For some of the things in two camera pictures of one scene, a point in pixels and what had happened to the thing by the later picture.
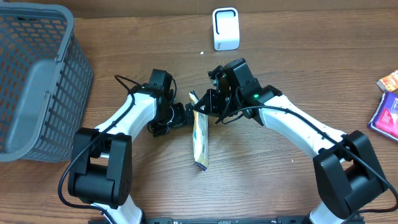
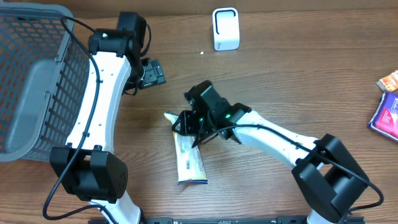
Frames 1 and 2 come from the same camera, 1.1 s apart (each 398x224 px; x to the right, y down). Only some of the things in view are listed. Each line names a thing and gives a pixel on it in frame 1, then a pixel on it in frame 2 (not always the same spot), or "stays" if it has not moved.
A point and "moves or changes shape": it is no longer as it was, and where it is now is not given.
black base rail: x=222 y=220 stays
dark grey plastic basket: x=46 y=83 stays
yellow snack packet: x=200 y=135 moves or changes shape
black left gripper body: x=178 y=120 -> x=153 y=75
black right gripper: x=208 y=107 -> x=183 y=127
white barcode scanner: x=226 y=33 stays
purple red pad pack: x=385 y=119 stays
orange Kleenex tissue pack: x=388 y=83 stays
